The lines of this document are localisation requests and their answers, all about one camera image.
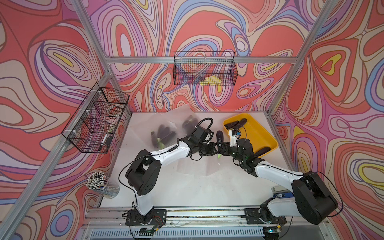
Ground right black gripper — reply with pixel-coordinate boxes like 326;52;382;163
216;141;245;163

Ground clear zip-top bag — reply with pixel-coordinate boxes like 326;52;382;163
167;105;201;139
130;113;178;152
176;154;230;177

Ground dark purple eggplant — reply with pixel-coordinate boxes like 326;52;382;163
151;131;158;148

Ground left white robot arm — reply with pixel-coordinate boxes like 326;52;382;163
125;126;218;216

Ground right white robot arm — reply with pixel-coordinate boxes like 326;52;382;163
217;138;338;225

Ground yellow plastic tray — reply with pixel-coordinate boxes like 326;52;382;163
223;113;279;157

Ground blue and white tool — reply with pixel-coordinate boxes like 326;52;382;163
271;186;294;199

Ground yellow item in basket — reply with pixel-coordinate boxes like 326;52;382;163
199;75;223;86

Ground clear cup of sticks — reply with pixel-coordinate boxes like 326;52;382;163
86;172;120;199

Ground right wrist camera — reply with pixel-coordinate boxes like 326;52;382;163
229;129;242;147

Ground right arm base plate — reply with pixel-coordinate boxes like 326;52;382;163
242;208;287;226

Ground back black wire basket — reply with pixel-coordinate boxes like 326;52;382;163
173;50;238;86

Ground black wire basket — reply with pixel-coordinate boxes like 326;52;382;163
173;50;238;86
62;83;130;154

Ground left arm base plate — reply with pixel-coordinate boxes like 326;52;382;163
122;208;167;227

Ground left black wire basket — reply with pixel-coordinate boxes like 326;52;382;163
62;83;130;154

